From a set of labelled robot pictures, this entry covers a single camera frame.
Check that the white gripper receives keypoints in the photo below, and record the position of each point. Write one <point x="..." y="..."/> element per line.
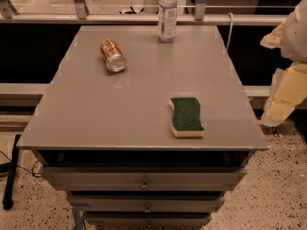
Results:
<point x="296" y="37"/>

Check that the orange soda can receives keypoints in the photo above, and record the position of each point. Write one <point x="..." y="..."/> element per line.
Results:
<point x="113" y="58"/>

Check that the green yellow sponge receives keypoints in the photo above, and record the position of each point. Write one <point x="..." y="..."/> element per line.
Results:
<point x="185" y="121"/>

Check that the clear plastic bottle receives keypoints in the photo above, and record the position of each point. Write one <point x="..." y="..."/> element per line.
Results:
<point x="167" y="20"/>

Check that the grey drawer cabinet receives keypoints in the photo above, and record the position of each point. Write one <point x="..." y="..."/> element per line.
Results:
<point x="90" y="117"/>

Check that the top grey drawer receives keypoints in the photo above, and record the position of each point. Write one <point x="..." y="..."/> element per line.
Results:
<point x="143" y="179"/>

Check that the grey drawer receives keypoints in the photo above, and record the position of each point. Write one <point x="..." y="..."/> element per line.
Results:
<point x="143" y="179"/>
<point x="147" y="203"/>
<point x="147" y="220"/>

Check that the middle grey drawer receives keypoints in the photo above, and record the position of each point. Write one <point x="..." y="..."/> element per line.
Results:
<point x="147" y="203"/>

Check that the bottom grey drawer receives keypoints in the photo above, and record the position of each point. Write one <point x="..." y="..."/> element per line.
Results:
<point x="147" y="220"/>

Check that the black bar on floor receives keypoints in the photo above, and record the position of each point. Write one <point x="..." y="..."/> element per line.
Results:
<point x="7" y="197"/>

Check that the metal railing frame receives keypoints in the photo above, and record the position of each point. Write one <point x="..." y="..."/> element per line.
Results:
<point x="241" y="12"/>

